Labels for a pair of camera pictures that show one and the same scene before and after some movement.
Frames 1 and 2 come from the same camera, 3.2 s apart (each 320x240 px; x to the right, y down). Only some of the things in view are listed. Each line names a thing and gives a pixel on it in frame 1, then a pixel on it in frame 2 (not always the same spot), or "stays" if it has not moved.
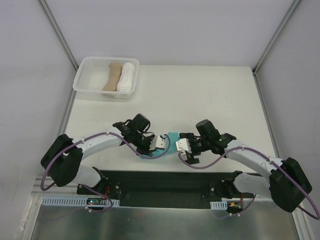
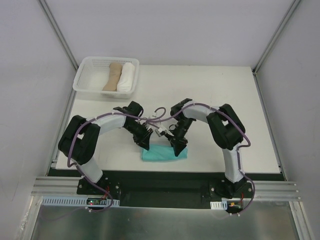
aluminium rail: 69,189 stays
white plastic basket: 93,72 stays
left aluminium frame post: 44,6 stays
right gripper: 191,155 to 179,139
